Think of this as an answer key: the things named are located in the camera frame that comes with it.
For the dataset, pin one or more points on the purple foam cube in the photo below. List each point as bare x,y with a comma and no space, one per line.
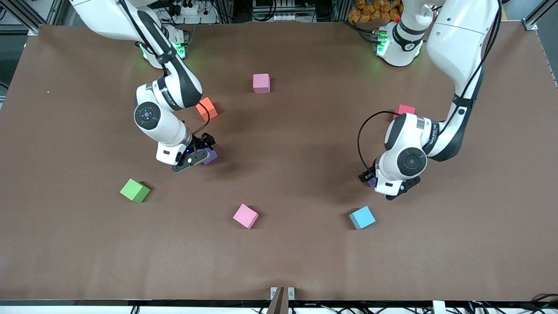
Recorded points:
212,158
372,182

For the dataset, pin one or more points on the white socket strip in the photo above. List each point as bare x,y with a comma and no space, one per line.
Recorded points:
272,18

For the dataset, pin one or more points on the brown pole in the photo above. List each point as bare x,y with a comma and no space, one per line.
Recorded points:
277,305

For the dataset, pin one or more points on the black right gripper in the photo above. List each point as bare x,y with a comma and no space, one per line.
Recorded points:
203,141

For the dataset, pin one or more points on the silver metal bracket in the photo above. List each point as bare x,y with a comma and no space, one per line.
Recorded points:
273,293
291,293

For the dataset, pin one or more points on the brown table cover sheet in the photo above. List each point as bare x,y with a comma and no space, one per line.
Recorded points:
305,261

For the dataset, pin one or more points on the red foam cube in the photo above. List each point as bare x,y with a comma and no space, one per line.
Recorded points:
405,109

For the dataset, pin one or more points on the pink foam cube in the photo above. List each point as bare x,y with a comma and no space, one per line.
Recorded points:
261,82
244,215

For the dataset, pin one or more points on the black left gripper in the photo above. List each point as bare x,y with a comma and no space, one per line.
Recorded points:
367,175

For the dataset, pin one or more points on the orange fruit pile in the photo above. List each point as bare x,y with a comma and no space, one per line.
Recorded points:
366,11

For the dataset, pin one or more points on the light blue foam cube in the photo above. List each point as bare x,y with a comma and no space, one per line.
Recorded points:
362,216

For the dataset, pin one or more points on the orange foam cube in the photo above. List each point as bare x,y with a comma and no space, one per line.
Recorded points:
207,108

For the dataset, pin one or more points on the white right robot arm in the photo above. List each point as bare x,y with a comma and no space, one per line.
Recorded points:
168,128

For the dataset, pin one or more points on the grey aluminium frame profile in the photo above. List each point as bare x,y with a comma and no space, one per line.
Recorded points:
52,11
529,24

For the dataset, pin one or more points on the grey base connector box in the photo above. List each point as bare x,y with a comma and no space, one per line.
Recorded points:
380,43
182,49

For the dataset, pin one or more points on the green foam cube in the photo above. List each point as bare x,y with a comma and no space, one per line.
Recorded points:
133,189

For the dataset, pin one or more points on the white power strip with plugs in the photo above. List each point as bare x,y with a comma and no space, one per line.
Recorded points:
194,8

